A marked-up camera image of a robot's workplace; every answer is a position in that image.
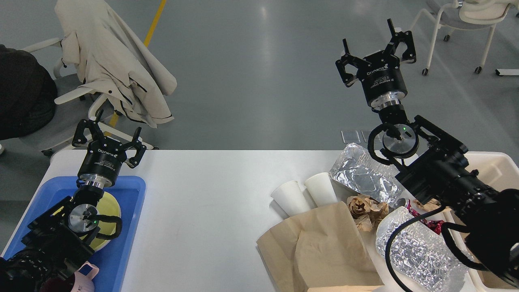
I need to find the brown paper bag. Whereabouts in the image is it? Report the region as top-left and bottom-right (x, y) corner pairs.
(257, 202), (383, 292)

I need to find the pink mug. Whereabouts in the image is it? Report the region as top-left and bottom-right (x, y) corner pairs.
(39, 262), (100, 292)

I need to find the white chair background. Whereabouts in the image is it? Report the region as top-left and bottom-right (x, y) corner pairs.
(410, 0), (518, 76)

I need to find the pale green plate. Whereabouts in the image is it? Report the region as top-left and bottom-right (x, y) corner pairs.
(89, 238), (111, 252)

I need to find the crumpled foil bag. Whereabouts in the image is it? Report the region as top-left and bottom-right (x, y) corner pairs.
(329, 143), (403, 207)
(370, 207), (476, 292)

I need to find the white waste bin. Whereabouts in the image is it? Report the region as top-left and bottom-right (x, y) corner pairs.
(465, 151), (519, 292)

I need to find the beige coat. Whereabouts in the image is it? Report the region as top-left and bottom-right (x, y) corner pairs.
(54, 0), (177, 128)

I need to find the left white paper cup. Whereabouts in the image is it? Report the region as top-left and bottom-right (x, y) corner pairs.
(271, 180), (311, 217)

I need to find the crumpled brown paper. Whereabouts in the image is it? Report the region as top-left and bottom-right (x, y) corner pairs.
(345, 194), (389, 232)

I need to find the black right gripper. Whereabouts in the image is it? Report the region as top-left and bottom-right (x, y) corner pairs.
(335, 18), (417, 111)

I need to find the person in dark clothes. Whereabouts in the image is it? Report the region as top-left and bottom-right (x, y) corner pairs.
(0, 45), (58, 140)

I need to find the yellow plastic plate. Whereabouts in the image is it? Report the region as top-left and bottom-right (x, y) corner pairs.
(97, 192), (122, 235)

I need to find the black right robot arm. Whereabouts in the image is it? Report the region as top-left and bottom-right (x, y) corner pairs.
(335, 19), (519, 292)

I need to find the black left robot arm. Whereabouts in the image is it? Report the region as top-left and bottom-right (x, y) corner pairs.
(1, 114), (147, 292)

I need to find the right white paper cup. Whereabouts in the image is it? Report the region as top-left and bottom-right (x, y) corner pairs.
(304, 172), (339, 207)

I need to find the white paper cup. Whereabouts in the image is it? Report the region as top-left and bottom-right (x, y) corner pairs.
(271, 180), (311, 217)
(304, 172), (339, 207)

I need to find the white office chair left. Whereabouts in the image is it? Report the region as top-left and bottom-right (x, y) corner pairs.
(18, 38), (159, 157)

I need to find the red snack wrapper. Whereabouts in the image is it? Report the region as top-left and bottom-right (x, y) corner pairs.
(406, 198), (444, 235)

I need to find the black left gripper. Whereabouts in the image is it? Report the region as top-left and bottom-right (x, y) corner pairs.
(72, 109), (147, 188)

